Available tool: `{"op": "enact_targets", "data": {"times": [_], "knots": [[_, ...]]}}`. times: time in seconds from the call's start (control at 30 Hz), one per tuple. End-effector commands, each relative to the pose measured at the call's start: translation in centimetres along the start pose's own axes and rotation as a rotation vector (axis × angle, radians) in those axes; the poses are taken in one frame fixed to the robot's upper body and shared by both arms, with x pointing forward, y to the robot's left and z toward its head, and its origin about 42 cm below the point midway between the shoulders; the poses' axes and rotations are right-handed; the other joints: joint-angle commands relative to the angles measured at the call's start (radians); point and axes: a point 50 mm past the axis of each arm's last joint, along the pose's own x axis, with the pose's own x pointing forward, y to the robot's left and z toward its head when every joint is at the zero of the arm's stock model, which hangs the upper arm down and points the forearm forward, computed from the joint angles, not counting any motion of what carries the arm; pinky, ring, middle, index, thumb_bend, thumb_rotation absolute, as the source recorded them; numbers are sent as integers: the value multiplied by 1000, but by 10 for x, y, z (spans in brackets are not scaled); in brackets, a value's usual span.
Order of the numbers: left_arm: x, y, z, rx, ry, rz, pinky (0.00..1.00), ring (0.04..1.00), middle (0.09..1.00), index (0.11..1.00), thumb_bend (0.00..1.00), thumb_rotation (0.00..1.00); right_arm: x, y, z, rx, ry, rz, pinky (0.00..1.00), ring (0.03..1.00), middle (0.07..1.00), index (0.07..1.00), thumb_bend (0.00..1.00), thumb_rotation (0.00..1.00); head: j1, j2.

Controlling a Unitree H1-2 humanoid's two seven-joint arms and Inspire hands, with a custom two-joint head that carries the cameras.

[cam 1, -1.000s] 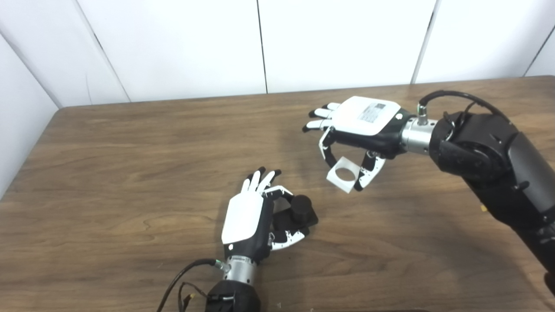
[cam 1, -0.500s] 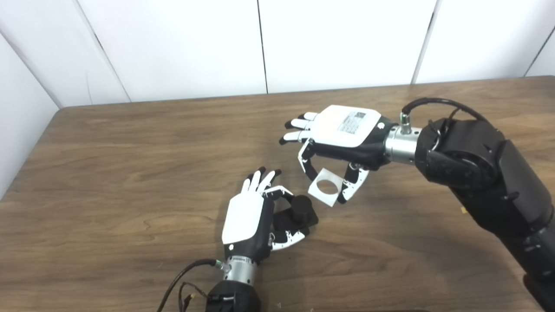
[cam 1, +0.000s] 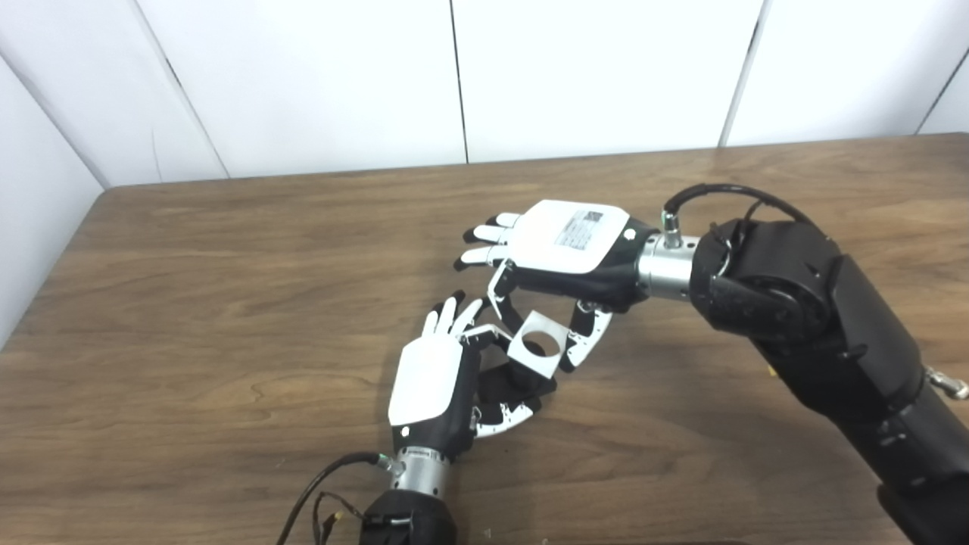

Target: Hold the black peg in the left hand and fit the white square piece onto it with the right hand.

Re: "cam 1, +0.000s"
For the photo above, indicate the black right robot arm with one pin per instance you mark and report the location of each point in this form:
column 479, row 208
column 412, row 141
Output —
column 833, row 333

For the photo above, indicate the white square piece with hole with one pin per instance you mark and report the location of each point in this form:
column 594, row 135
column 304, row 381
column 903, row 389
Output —
column 522, row 359

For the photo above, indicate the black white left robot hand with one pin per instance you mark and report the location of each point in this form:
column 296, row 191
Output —
column 428, row 386

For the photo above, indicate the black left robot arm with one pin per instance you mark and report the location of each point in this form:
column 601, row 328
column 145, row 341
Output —
column 412, row 511

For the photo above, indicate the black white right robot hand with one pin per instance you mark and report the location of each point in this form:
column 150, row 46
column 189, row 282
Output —
column 560, row 242

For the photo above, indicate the black peg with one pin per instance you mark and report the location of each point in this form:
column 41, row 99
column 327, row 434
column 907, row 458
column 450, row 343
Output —
column 522, row 382

